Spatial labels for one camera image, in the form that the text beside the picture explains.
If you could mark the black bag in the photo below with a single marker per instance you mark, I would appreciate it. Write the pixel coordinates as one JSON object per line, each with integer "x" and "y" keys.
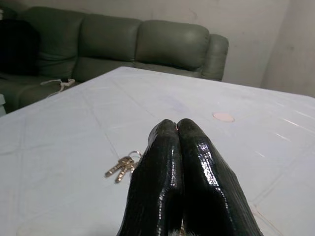
{"x": 17, "y": 46}

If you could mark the green leather sofa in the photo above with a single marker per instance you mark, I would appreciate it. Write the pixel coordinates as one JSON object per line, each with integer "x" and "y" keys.
{"x": 137, "y": 44}

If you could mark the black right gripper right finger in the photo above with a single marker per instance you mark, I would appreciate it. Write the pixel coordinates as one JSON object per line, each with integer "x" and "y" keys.
{"x": 209, "y": 191}

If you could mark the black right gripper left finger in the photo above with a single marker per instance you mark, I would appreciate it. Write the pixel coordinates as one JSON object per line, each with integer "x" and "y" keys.
{"x": 157, "y": 177}

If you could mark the pink round sticker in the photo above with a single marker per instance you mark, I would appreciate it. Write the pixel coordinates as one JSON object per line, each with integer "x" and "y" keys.
{"x": 223, "y": 116}

